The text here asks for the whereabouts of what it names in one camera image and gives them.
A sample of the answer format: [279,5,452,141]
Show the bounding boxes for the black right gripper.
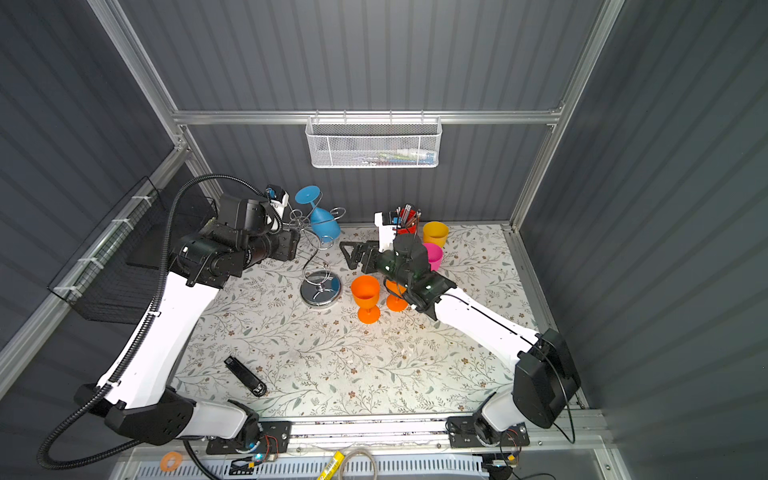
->
[341,238,412,293]

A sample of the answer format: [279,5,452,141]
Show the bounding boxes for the orange wine glass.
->
[350,275,381,325]
[384,279,409,312]

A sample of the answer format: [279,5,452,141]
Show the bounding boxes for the chrome wine glass rack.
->
[287,205,345,309]

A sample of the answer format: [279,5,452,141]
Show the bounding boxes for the pink wine glass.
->
[424,243,444,271]

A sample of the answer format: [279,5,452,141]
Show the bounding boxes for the yellow wine glass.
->
[423,221,450,248]

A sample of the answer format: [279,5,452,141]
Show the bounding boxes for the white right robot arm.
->
[340,234,581,446]

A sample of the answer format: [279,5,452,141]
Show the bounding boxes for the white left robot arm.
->
[75,185,298,449]

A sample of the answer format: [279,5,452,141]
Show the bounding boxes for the blue wine glass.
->
[295,185,341,244]

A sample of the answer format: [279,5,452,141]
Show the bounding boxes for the red pencil cup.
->
[396,210,420,235]

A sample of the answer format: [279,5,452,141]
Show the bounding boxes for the pencils in red cup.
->
[392,203,421,230]

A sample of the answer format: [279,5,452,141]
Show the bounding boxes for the black stapler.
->
[224,356,267,397]

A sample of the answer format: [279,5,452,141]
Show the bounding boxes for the yellow marker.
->
[317,451,346,480]

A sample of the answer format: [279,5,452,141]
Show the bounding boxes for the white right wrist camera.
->
[374,211,397,252]

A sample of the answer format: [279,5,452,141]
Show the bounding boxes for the white wire wall basket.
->
[305,117,443,169]

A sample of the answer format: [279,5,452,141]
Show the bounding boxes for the black wire side basket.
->
[48,167,192,325]

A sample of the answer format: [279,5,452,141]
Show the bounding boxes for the black corrugated cable conduit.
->
[35,173,271,480]

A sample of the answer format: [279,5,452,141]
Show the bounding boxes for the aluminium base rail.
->
[119,412,601,457]

